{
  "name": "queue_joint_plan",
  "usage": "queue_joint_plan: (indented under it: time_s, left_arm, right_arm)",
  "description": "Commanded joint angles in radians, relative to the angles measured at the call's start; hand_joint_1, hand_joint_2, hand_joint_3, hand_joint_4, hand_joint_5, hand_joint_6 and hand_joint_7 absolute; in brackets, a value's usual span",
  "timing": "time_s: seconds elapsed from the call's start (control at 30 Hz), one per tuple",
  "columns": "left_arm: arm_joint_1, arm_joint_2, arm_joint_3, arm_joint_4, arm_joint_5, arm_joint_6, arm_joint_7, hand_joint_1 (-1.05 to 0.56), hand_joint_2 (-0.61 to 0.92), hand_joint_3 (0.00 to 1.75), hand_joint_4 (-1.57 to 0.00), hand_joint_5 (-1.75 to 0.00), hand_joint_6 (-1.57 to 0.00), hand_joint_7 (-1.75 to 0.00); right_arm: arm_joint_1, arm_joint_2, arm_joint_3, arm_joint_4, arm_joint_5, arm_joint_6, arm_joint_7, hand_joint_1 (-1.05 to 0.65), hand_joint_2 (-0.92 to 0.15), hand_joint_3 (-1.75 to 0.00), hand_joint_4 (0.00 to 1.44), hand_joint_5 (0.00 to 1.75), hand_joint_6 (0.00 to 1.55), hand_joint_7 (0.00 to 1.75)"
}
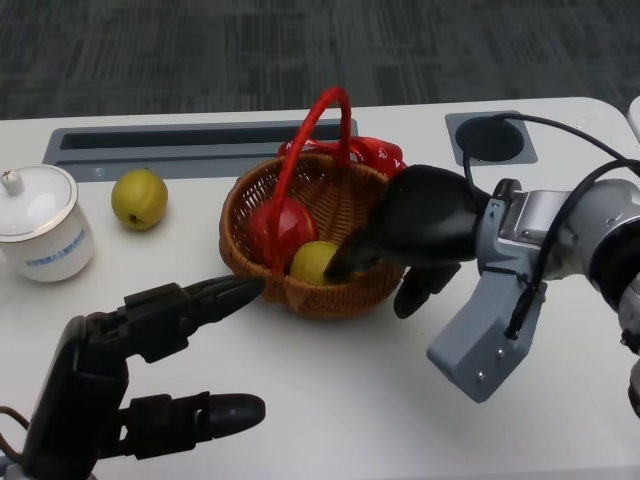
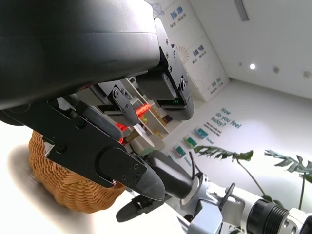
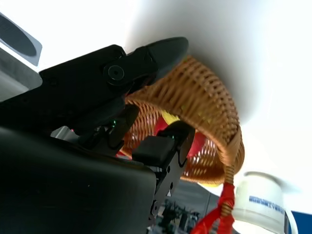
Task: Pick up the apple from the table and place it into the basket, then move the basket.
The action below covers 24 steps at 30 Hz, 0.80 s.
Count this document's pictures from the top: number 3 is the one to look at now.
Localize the grey round cup holder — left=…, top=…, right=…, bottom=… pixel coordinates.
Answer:
left=0, top=12, right=43, bottom=67

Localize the red apple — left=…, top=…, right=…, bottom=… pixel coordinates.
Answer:
left=155, top=116, right=208, bottom=160

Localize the wicker basket with red handle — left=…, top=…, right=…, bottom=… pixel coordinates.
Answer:
left=117, top=55, right=246, bottom=234

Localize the white lidded ceramic mug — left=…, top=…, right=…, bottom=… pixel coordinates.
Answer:
left=231, top=171, right=299, bottom=234

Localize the small yellow-green pear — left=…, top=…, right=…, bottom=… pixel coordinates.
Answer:
left=160, top=109, right=181, bottom=124

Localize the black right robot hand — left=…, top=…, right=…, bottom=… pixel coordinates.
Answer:
left=0, top=36, right=196, bottom=234

